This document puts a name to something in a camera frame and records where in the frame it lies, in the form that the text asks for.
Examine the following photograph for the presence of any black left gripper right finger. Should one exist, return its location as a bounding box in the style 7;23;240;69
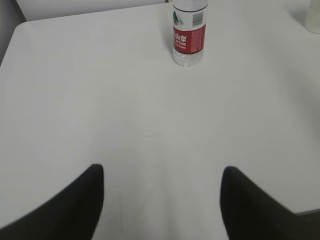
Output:
219;166;320;240

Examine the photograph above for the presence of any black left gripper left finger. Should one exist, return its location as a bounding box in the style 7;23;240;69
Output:
0;164;104;240

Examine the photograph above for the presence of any white paper cup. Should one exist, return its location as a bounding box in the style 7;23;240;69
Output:
304;0;320;34

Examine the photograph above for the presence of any clear water bottle red label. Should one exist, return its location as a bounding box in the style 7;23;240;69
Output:
172;0;209;67

